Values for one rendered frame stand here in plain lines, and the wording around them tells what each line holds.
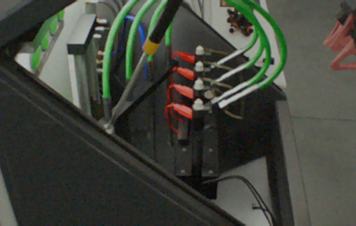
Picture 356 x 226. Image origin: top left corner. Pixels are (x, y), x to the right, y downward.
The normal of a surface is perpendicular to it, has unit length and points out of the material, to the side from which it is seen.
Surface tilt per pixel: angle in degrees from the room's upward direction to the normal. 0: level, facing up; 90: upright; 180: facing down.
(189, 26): 90
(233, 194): 0
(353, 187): 0
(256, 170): 0
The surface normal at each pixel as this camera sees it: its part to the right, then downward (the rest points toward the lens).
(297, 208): 0.00, -0.81
